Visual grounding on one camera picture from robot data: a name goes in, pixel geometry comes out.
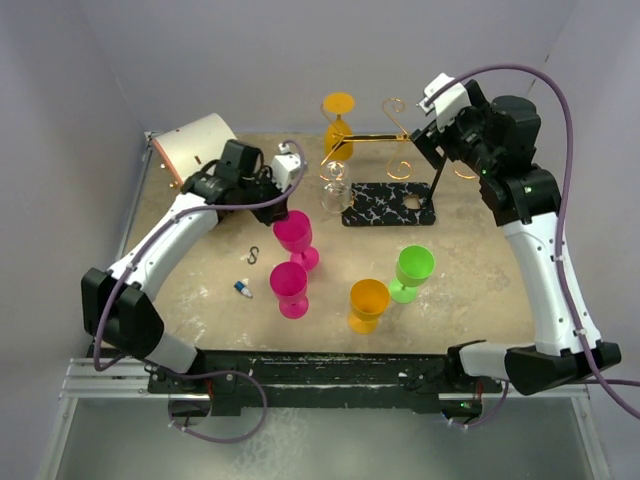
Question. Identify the pink plastic wine glass front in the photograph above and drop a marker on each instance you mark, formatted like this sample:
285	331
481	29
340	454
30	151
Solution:
288	281

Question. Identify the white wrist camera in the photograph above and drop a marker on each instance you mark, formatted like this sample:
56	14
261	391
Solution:
448	104
286	166

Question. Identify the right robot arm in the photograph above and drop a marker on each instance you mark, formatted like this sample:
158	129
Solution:
496	140

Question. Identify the black carabiner clip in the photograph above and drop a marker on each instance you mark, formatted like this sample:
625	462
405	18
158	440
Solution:
253	255

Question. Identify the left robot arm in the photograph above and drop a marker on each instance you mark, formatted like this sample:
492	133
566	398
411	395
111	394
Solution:
118	303

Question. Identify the pink plastic wine glass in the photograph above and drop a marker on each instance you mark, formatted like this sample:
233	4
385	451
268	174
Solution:
288	281
295	235

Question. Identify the orange plastic wine glass front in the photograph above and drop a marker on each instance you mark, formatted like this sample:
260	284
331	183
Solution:
369	299

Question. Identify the green plastic wine glass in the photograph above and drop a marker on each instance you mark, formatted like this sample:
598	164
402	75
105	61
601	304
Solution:
415	264

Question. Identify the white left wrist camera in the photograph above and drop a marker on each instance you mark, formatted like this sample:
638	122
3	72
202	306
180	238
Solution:
286	166

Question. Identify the clear glass wine glass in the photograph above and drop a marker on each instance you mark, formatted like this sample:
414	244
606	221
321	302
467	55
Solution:
336	191

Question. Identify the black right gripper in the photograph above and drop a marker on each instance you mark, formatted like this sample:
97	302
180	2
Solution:
429	141

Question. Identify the white cylindrical container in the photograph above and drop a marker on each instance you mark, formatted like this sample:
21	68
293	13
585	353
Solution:
186	149

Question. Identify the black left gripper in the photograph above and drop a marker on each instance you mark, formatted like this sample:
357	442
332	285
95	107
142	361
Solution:
274	212

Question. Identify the blue capped small tube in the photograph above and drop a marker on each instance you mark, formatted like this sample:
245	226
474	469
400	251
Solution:
241	288

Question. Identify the gold wire wine glass rack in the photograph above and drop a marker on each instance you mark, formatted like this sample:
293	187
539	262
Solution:
397	202

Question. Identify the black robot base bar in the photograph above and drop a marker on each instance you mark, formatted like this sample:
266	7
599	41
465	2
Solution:
224	382

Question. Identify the orange plastic wine glass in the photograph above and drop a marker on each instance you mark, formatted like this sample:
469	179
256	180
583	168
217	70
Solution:
369	299
334	107

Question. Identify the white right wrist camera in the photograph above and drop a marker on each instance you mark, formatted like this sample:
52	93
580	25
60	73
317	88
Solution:
448	104

